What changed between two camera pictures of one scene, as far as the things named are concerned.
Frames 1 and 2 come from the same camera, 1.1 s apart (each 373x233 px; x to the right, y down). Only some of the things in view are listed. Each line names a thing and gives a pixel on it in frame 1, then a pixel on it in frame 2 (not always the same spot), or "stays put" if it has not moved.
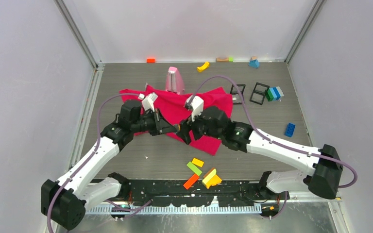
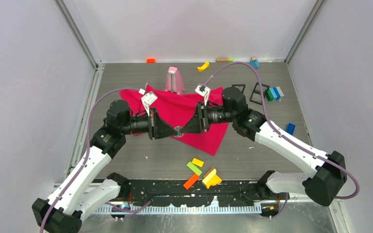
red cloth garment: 172,105 → 207,141
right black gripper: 184,132 stays put
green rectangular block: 194,168 stays put
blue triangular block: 254,63 stays put
